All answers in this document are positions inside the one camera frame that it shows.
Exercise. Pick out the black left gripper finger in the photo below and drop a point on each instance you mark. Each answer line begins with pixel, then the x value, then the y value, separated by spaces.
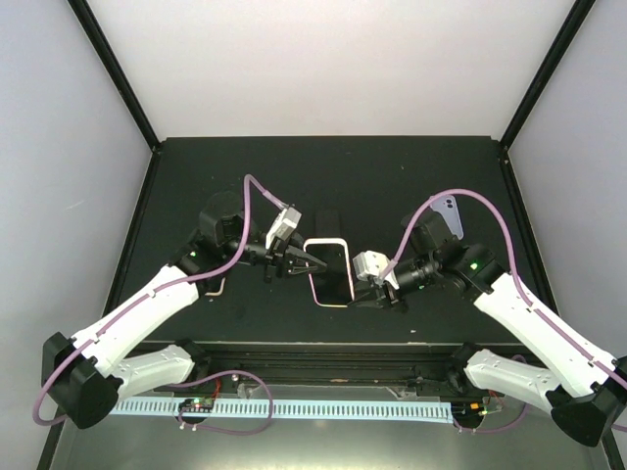
pixel 296 269
pixel 298 259

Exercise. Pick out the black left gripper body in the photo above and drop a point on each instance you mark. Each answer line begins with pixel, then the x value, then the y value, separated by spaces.
pixel 276 250

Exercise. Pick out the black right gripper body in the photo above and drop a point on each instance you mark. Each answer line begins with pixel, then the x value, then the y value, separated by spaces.
pixel 392 295

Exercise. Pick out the pink phone case with ring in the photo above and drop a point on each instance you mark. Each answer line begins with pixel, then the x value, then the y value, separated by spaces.
pixel 332 286

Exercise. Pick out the black phone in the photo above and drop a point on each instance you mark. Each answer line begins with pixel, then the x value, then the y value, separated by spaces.
pixel 327 224

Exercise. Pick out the gold rimmed phone case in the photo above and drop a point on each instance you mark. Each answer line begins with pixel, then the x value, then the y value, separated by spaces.
pixel 216 288

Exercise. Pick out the lilac phone case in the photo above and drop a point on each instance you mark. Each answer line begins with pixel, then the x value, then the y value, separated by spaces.
pixel 447 207

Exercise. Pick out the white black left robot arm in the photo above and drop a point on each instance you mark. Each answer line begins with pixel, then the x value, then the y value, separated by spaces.
pixel 84 376

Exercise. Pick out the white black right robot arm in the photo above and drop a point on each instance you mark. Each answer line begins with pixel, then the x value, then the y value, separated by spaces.
pixel 581 386

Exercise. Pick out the small circuit board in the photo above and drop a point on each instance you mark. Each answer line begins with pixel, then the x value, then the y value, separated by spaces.
pixel 195 405

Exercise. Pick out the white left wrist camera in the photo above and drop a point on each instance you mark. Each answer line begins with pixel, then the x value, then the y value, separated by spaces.
pixel 283 226

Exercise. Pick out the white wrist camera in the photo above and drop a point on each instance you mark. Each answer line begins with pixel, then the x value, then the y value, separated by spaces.
pixel 376 267
pixel 283 226

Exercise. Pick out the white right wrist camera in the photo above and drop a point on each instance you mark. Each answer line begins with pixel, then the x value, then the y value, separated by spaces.
pixel 376 267

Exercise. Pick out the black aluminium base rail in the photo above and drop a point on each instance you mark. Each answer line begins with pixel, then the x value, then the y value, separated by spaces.
pixel 434 368

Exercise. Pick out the light blue slotted cable duct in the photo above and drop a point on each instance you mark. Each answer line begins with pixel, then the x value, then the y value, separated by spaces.
pixel 295 409

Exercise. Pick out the left black frame post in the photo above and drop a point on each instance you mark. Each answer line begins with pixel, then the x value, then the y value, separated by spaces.
pixel 108 58

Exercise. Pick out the black frame post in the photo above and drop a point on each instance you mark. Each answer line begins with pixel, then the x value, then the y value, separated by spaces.
pixel 566 34
pixel 108 58

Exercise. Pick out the right black frame post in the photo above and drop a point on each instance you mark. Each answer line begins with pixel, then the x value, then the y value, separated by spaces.
pixel 566 34

